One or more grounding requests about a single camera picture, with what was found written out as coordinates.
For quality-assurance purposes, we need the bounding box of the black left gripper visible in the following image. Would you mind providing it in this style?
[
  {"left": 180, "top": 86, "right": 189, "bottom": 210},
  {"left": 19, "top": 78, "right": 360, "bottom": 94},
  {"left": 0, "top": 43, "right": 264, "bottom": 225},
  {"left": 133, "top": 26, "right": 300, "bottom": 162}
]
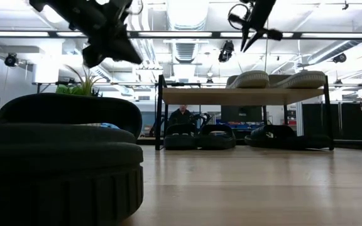
[{"left": 82, "top": 0, "right": 144, "bottom": 68}]

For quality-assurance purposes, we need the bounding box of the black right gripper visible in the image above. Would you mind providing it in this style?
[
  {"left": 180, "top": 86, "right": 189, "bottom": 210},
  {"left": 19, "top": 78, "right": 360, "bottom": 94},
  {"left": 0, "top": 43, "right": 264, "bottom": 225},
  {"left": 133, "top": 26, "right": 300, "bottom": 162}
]
[{"left": 240, "top": 0, "right": 278, "bottom": 53}]

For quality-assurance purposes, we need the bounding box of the grey slide sandal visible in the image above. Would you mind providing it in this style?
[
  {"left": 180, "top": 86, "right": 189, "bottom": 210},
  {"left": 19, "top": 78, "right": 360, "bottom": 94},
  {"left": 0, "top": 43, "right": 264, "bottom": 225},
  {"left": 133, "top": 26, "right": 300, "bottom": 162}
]
[
  {"left": 270, "top": 70, "right": 327, "bottom": 89},
  {"left": 226, "top": 70, "right": 270, "bottom": 89}
]

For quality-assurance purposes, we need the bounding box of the black slide sandal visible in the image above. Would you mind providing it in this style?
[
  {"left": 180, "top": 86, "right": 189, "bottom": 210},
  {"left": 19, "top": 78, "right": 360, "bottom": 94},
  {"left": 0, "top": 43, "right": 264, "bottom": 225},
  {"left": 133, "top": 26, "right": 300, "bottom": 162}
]
[
  {"left": 196, "top": 124, "right": 237, "bottom": 150},
  {"left": 244, "top": 124, "right": 332, "bottom": 150},
  {"left": 0, "top": 93, "right": 145, "bottom": 226},
  {"left": 163, "top": 123, "right": 198, "bottom": 151}
]

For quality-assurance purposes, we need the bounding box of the wooden shelf with black legs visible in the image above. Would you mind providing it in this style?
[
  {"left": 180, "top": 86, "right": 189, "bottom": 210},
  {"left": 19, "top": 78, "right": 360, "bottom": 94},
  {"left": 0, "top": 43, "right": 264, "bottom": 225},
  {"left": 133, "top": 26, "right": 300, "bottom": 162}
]
[{"left": 155, "top": 74, "right": 335, "bottom": 151}]

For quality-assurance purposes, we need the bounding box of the green succulent in white pot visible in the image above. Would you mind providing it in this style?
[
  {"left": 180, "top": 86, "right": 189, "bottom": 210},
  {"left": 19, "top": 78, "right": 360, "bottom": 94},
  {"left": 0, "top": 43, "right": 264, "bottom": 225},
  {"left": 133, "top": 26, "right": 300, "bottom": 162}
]
[{"left": 55, "top": 64, "right": 104, "bottom": 97}]

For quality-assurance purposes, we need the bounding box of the black monitor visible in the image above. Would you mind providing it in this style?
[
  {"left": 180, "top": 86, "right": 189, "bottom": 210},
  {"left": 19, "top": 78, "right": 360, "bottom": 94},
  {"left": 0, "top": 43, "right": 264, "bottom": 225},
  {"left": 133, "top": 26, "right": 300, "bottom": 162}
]
[{"left": 221, "top": 105, "right": 263, "bottom": 124}]

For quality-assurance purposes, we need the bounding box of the person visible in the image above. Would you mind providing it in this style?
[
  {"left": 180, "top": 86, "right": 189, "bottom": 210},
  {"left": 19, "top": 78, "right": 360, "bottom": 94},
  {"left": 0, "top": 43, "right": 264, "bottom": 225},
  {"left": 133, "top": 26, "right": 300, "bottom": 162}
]
[{"left": 167, "top": 105, "right": 197, "bottom": 126}]

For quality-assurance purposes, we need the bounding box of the black round ceiling fixture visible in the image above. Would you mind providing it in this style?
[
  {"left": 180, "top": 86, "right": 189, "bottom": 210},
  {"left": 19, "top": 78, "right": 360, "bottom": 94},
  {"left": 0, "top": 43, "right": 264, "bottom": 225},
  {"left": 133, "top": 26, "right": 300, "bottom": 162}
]
[
  {"left": 4, "top": 53, "right": 19, "bottom": 68},
  {"left": 332, "top": 52, "right": 348, "bottom": 64}
]

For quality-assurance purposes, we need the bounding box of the black room partition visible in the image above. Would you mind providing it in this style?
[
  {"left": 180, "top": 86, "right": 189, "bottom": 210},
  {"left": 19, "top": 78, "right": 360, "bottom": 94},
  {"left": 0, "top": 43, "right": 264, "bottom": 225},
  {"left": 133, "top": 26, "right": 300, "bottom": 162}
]
[{"left": 302, "top": 97, "right": 362, "bottom": 141}]

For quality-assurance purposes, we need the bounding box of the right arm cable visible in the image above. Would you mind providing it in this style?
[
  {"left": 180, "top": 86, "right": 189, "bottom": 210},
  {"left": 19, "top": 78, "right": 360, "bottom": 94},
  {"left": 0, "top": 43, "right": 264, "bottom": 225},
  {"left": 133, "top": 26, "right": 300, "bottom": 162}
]
[{"left": 227, "top": 3, "right": 251, "bottom": 31}]

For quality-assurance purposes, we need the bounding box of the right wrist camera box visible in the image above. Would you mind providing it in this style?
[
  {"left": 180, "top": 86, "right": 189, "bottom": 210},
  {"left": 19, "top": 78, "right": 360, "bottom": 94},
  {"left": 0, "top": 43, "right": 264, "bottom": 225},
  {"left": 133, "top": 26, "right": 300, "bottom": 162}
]
[{"left": 264, "top": 28, "right": 284, "bottom": 41}]

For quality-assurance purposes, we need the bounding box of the black overhead camera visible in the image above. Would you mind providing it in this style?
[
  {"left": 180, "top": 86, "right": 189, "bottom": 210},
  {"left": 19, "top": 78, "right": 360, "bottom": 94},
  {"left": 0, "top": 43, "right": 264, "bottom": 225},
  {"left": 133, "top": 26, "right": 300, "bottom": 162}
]
[{"left": 217, "top": 40, "right": 235, "bottom": 63}]

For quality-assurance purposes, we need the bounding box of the black overhead frame beam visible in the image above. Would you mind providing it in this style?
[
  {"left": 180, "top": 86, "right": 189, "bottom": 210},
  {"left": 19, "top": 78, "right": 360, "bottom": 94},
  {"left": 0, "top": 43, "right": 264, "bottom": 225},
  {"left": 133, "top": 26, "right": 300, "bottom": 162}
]
[{"left": 0, "top": 30, "right": 362, "bottom": 40}]

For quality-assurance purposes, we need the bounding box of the black aluminium table frame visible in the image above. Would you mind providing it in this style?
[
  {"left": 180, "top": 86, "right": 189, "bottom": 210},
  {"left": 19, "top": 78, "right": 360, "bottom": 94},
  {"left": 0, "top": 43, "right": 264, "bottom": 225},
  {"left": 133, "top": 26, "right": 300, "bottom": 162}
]
[{"left": 33, "top": 80, "right": 362, "bottom": 89}]

